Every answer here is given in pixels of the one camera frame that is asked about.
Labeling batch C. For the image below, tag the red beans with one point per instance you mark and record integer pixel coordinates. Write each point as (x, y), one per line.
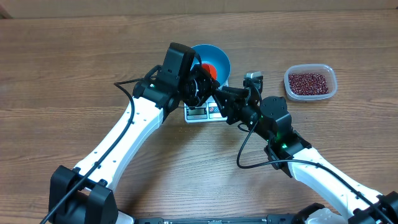
(308, 83)

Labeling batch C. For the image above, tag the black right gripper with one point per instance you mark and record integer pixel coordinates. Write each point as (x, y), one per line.
(236, 104)

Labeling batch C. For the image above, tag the blue bowl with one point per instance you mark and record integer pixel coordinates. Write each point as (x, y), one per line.
(213, 55)

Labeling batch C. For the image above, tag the clear plastic container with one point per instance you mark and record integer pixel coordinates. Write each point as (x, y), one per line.
(323, 69)

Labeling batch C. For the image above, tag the white kitchen scale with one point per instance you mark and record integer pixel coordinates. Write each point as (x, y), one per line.
(207, 112)

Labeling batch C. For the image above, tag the red measuring scoop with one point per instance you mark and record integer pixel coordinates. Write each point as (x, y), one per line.
(210, 69)

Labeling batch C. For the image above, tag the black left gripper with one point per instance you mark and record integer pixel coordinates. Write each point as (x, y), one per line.
(208, 84)

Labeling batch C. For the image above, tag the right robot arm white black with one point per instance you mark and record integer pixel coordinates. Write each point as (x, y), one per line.
(288, 151)

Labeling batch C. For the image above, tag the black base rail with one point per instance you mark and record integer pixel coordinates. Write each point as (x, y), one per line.
(268, 219)

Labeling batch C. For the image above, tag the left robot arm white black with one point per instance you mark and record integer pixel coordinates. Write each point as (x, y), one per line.
(85, 193)

